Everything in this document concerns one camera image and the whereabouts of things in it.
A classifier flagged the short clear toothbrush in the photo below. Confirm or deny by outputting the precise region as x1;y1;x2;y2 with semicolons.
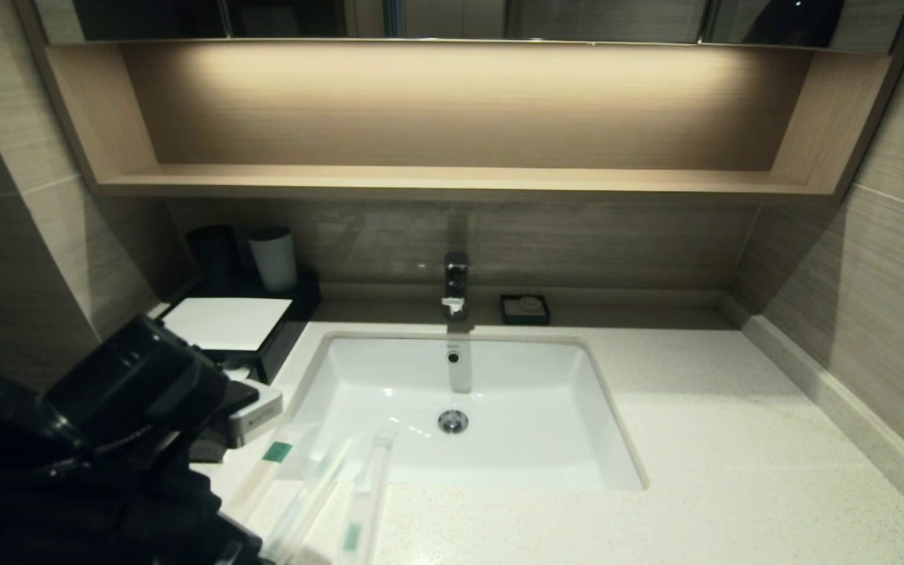
338;428;398;565

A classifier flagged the black amenity box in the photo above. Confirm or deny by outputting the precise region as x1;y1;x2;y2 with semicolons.
155;271;323;385

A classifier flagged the green-label toothbrush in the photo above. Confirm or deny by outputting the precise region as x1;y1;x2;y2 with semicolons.
221;424;315;527

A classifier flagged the long clear wrapped toothbrush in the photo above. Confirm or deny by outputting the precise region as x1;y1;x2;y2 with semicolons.
264;436;363;565

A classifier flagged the white card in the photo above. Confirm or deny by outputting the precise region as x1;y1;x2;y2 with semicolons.
162;297;294;352

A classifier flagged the black cup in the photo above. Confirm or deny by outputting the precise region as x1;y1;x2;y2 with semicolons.
186;225;240;288

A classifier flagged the white cup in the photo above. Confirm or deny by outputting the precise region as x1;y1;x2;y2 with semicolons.
246;227;297;293

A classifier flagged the chrome faucet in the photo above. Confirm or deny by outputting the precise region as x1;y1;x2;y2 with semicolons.
442;253;471;323

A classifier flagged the white sink basin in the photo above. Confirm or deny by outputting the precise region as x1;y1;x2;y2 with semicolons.
278;334;647;491

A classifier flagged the black soap dish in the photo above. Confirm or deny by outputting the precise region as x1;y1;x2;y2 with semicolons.
499;294;552;326

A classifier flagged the mirror cabinet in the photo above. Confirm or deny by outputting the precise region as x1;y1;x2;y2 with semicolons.
32;0;904;54

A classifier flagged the light wooden wall shelf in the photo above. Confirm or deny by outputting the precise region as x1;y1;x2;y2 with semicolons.
16;38;904;206

